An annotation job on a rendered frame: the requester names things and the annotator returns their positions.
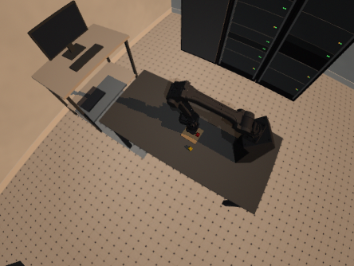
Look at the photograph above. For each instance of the tan flat mat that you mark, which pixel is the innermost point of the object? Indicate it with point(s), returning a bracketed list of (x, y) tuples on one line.
[(190, 137)]

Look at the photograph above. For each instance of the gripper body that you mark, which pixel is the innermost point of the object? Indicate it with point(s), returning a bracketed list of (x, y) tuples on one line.
[(193, 130)]

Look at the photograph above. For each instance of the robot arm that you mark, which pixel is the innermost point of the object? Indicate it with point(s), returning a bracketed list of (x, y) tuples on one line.
[(182, 92)]

